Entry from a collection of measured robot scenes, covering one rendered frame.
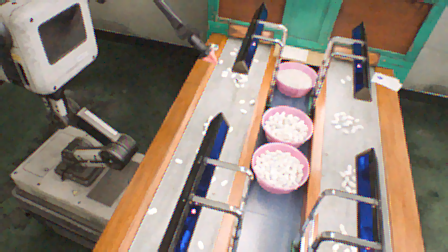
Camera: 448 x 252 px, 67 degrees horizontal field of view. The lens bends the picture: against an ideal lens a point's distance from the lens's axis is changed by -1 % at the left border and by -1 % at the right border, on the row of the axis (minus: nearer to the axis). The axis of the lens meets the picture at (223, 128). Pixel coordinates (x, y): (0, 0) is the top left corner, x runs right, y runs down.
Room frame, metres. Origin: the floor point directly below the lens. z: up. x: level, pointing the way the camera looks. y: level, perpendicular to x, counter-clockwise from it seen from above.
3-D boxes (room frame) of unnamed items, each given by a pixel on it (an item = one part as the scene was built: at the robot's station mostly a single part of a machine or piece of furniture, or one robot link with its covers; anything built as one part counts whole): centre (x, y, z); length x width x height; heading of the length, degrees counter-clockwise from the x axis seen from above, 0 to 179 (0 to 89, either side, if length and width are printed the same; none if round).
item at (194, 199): (0.62, -0.01, 0.90); 0.20 x 0.19 x 0.45; 171
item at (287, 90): (1.71, -0.40, 0.72); 0.27 x 0.27 x 0.10
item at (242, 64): (1.59, -0.09, 1.08); 0.62 x 0.08 x 0.07; 171
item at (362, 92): (1.50, -0.64, 1.08); 0.62 x 0.08 x 0.07; 171
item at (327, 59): (1.51, -0.56, 0.90); 0.20 x 0.19 x 0.45; 171
